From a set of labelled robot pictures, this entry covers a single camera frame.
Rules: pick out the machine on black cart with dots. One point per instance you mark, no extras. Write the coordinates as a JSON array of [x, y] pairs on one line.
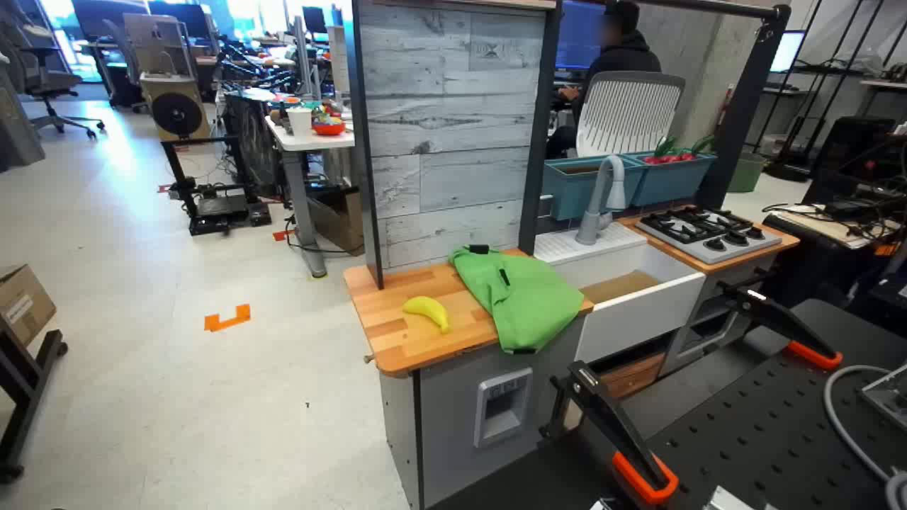
[[179, 115]]

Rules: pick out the green towel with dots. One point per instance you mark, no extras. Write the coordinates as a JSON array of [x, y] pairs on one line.
[[525, 301]]

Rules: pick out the red green plants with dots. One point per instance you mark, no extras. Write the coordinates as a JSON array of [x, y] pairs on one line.
[[682, 154]]

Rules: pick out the grey metal box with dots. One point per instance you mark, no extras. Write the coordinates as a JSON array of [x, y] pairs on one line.
[[889, 399]]

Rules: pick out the white cup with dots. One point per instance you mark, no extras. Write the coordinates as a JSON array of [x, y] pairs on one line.
[[298, 124]]

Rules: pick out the grey toy faucet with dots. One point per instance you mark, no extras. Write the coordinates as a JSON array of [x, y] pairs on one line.
[[604, 195]]

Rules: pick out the seated person black jacket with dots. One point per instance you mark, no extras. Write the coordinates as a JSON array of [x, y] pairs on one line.
[[625, 52]]

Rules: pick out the short black orange bar clamp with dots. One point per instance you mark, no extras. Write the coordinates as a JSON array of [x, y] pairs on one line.
[[783, 328]]

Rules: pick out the white desk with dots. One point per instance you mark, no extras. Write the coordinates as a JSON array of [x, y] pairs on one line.
[[298, 179]]

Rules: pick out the small teal storage bin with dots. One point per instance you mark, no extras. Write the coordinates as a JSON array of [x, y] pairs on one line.
[[671, 183]]

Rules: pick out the black metal stand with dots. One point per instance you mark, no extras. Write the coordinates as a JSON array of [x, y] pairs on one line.
[[24, 399]]

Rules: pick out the laptop screen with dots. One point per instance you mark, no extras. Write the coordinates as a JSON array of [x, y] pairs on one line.
[[785, 52]]

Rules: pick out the red bowl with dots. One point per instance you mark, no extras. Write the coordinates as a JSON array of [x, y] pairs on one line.
[[331, 130]]

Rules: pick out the long black orange bar clamp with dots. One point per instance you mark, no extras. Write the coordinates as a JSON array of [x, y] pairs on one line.
[[613, 430]]

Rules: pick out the grey toy stove top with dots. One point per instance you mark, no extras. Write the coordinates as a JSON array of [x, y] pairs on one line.
[[709, 234]]

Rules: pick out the brown box under desk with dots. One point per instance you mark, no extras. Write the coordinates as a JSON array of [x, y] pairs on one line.
[[340, 223]]

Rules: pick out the large teal storage bin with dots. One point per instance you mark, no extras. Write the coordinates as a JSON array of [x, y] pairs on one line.
[[571, 189]]

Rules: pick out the yellow toy banana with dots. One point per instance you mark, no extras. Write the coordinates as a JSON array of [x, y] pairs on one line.
[[427, 311]]

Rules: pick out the cardboard box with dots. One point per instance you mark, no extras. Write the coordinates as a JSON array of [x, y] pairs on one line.
[[22, 305]]

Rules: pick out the black perforated table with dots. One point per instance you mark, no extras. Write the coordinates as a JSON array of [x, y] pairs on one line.
[[766, 444]]

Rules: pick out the black equipment pile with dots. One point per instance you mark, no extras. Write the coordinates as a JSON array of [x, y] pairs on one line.
[[852, 171]]

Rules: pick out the toy kitchen unit wooden counter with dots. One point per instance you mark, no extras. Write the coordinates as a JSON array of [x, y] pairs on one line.
[[455, 144]]

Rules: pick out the black office chair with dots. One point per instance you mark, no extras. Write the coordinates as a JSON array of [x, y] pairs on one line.
[[47, 80]]

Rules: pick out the white toy sink basin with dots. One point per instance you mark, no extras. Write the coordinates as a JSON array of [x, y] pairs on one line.
[[642, 301]]

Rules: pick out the white mesh chair back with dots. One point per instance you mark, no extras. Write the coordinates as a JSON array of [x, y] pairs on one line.
[[627, 115]]

